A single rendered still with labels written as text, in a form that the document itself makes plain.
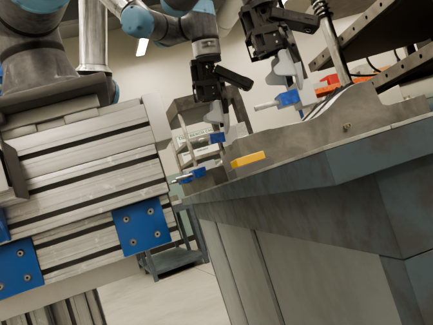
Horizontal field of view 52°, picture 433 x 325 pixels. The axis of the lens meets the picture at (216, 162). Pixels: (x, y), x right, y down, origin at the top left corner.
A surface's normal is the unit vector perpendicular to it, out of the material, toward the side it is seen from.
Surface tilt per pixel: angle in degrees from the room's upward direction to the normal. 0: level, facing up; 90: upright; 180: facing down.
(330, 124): 90
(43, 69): 72
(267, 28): 90
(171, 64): 90
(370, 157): 90
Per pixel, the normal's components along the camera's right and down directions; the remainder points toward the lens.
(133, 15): -0.49, 0.11
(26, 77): -0.11, -0.34
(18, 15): -0.28, 0.88
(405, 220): 0.15, -0.11
